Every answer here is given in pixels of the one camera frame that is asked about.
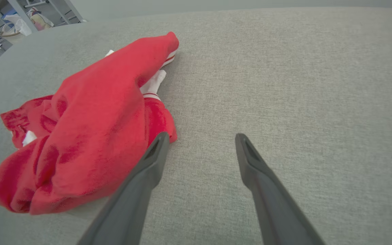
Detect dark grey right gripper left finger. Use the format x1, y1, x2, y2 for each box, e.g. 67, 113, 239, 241
77, 132, 170, 245

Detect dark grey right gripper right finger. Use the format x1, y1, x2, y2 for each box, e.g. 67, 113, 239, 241
235, 133, 326, 245

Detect red garment with white trim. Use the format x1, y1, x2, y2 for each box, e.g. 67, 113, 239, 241
0, 31, 179, 215

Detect grey fabric sofa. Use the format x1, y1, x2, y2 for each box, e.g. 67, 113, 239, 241
0, 7, 392, 245

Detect colourful printed bag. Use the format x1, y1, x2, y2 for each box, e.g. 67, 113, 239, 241
28, 7, 54, 31

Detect translucent plastic bag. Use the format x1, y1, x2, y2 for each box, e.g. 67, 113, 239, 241
4, 14, 32, 36

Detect white partition panel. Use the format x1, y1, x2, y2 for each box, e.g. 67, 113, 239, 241
70, 0, 392, 21

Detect white metal rack frame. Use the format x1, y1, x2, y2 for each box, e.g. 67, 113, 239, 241
0, 0, 85, 33

